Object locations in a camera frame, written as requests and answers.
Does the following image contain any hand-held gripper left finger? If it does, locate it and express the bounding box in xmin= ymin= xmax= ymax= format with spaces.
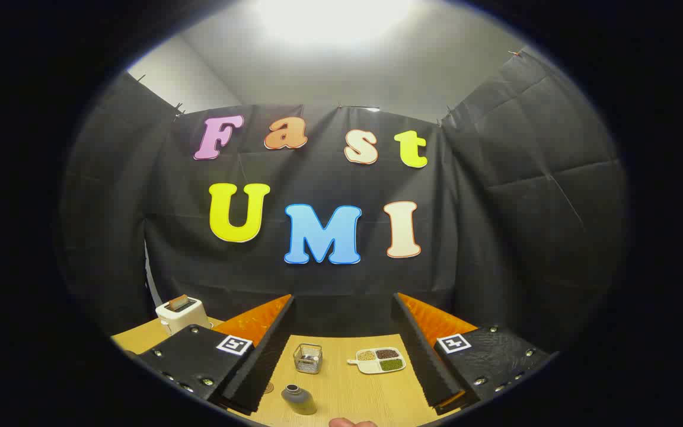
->
xmin=137 ymin=294 xmax=296 ymax=416

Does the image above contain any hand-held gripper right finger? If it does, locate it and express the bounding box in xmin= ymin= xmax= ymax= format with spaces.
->
xmin=391 ymin=292 xmax=551 ymax=416

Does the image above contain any silver juice bottle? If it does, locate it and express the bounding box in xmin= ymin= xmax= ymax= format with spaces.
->
xmin=281 ymin=384 xmax=317 ymax=415

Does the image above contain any divided plate with beans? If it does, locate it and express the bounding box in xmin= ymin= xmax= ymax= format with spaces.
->
xmin=347 ymin=347 xmax=406 ymax=375

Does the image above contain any wooden table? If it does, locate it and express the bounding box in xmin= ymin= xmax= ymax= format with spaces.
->
xmin=110 ymin=317 xmax=461 ymax=427

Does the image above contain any white toaster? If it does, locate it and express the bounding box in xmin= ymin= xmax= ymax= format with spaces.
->
xmin=155 ymin=295 xmax=212 ymax=336

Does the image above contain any black backdrop cloth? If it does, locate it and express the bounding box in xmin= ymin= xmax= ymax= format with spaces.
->
xmin=60 ymin=50 xmax=630 ymax=356

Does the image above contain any small wire basket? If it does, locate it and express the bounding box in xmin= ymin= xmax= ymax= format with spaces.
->
xmin=293 ymin=343 xmax=324 ymax=374

